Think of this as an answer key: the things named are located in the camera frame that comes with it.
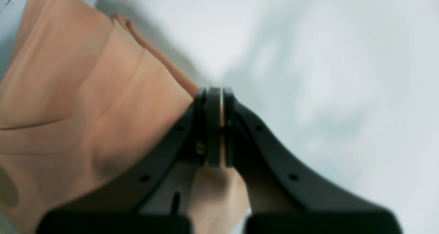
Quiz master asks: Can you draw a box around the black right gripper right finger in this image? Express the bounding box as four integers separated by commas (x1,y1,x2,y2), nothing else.
223,88,402,234

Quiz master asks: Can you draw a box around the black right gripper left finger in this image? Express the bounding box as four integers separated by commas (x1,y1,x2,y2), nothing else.
37,87,222,234

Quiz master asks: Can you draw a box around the peach t-shirt with emoji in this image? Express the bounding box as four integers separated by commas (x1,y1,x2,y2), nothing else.
0,0,251,234

